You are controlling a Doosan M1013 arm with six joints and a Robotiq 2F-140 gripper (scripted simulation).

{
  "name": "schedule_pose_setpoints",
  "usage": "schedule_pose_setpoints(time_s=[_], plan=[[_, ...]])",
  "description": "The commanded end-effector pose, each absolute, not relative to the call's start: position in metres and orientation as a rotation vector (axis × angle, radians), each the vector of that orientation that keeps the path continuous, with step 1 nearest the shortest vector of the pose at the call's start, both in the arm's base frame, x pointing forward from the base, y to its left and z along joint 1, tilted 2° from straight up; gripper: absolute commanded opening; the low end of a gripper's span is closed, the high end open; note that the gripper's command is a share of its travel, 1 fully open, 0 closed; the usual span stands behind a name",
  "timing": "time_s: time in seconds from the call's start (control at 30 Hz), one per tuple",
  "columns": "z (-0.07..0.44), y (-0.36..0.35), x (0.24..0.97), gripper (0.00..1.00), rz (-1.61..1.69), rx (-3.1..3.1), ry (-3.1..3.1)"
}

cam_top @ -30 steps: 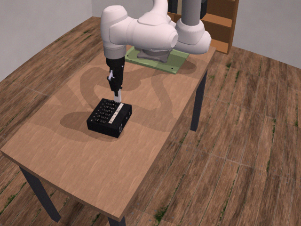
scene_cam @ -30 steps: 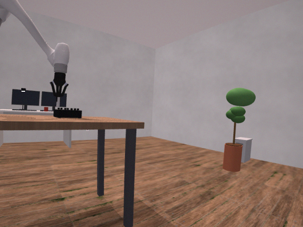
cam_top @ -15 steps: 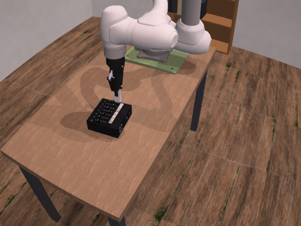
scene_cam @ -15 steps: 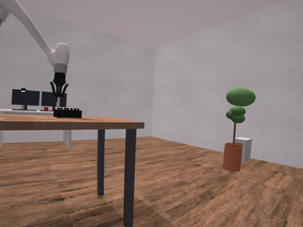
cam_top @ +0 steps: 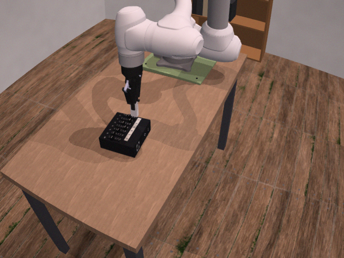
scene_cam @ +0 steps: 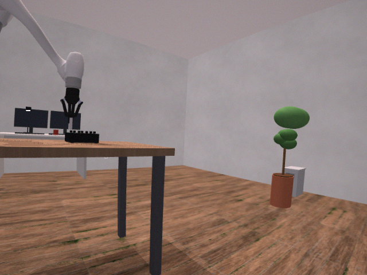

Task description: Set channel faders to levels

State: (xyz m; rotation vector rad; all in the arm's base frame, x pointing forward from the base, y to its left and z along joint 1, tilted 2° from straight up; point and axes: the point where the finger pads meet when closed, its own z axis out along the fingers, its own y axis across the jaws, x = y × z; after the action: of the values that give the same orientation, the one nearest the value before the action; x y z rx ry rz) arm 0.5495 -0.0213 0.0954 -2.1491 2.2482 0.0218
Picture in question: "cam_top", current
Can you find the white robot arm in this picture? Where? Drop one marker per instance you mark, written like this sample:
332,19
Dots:
176,39

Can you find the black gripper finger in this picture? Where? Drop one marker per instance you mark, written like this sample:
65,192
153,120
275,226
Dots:
137,90
130,96

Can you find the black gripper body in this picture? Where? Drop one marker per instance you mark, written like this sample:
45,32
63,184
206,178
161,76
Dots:
131,73

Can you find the black lighting desk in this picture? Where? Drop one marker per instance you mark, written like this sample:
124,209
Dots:
125,134

